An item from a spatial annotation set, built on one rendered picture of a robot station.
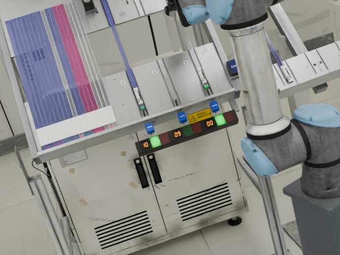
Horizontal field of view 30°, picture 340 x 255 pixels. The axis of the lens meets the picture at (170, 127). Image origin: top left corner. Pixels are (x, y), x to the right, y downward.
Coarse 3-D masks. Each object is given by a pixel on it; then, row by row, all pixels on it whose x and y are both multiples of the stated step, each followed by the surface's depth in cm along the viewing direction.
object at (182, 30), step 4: (176, 12) 217; (176, 16) 217; (180, 24) 215; (180, 28) 215; (184, 28) 215; (184, 32) 214; (184, 36) 214; (188, 40) 213; (188, 44) 212; (188, 48) 212; (192, 48) 212; (192, 52) 211; (192, 56) 211; (196, 60) 210; (196, 64) 210; (204, 84) 207; (204, 88) 207; (208, 88) 207
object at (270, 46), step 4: (268, 36) 202; (268, 40) 202; (268, 44) 201; (272, 44) 201; (272, 48) 200; (272, 52) 200; (276, 52) 200; (276, 56) 199; (276, 60) 199; (280, 60) 198; (280, 64) 198; (292, 80) 195
